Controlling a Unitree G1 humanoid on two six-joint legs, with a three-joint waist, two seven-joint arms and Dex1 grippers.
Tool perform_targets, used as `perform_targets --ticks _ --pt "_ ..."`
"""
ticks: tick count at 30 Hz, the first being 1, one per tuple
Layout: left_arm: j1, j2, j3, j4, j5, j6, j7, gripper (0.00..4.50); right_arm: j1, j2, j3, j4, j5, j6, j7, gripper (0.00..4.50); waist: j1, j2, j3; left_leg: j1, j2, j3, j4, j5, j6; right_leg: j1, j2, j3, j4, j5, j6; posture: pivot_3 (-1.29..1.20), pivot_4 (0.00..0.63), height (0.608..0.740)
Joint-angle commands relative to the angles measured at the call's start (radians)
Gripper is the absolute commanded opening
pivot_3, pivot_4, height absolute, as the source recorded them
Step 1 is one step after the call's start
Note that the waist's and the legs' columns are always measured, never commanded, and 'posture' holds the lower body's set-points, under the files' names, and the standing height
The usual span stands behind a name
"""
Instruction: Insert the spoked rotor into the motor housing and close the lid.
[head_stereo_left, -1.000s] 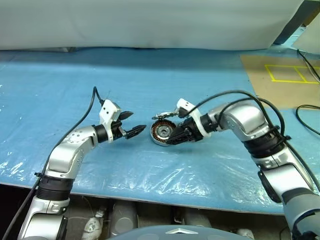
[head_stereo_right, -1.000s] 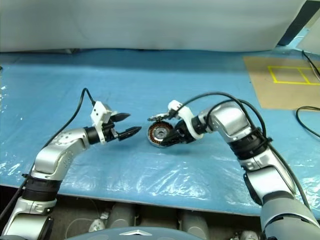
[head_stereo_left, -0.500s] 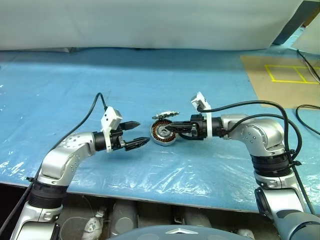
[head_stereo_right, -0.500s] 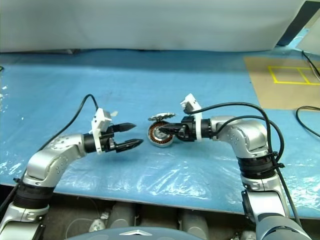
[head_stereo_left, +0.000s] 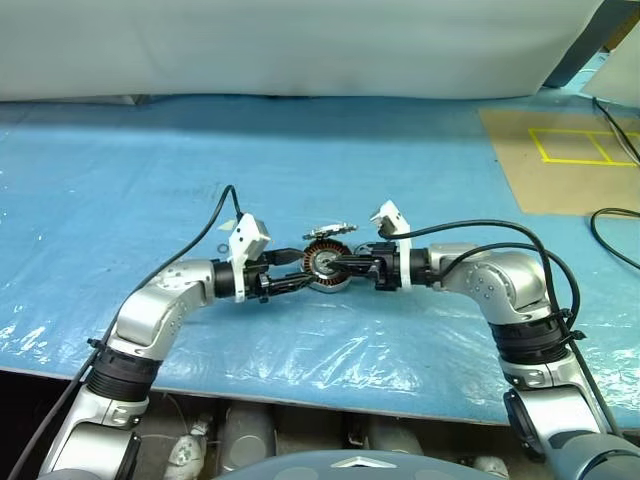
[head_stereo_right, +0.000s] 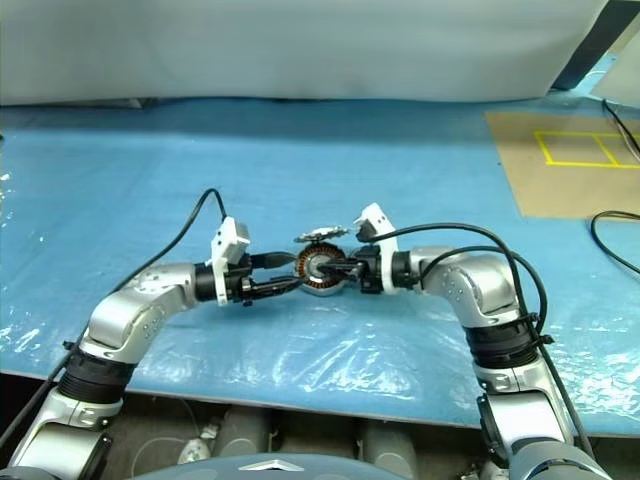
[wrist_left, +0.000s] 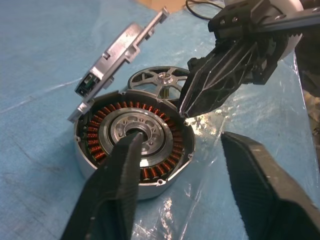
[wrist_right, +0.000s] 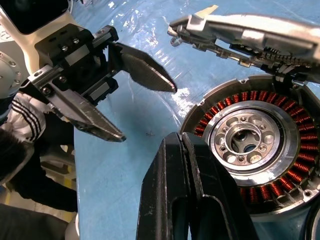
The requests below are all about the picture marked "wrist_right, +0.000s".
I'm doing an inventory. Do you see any blue plastic table cover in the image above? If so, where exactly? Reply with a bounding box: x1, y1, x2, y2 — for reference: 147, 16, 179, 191
69, 0, 320, 240

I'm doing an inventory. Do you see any silver hinged motor lid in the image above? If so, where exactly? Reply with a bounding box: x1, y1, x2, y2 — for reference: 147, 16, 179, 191
166, 4, 320, 83

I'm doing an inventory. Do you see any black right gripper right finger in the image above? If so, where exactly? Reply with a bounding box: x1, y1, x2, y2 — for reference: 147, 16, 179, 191
182, 131, 260, 240

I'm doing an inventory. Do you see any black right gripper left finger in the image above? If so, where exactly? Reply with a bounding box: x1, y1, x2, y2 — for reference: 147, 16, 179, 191
136, 131, 201, 240

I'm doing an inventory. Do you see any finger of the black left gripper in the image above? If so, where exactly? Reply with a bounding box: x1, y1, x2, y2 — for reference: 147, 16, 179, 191
107, 41, 178, 95
46, 84, 127, 143

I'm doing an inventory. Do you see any motor housing with copper windings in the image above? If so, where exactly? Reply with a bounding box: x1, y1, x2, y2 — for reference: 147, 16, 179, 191
178, 74, 320, 223

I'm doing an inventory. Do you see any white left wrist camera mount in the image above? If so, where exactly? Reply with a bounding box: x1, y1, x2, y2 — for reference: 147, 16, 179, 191
0, 0, 81, 76

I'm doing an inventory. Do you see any person in black white jacket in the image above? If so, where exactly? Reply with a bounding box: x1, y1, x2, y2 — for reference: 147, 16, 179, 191
0, 93, 81, 240

